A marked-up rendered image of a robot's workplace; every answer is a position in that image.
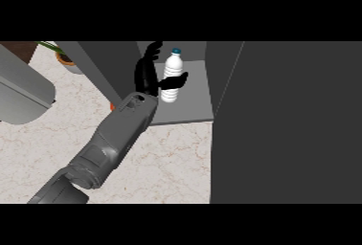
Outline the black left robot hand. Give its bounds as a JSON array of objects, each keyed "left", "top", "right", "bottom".
[{"left": 134, "top": 40, "right": 189, "bottom": 98}]

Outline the white water bottle blue cap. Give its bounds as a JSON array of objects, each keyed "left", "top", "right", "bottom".
[{"left": 158, "top": 47, "right": 186, "bottom": 103}]

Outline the grey cabinet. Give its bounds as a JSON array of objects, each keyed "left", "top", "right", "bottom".
[{"left": 54, "top": 40, "right": 246, "bottom": 126}]

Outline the dark grey cabinet door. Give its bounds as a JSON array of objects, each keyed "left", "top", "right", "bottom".
[{"left": 205, "top": 40, "right": 362, "bottom": 205}]

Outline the potted plant orange pot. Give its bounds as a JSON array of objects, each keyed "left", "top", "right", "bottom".
[{"left": 37, "top": 40, "right": 80, "bottom": 68}]

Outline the pale grey rounded appliance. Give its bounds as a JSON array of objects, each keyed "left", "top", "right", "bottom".
[{"left": 0, "top": 43, "right": 57, "bottom": 125}]

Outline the dark brown wooden block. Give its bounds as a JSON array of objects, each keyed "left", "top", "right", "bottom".
[{"left": 0, "top": 40, "right": 40, "bottom": 65}]

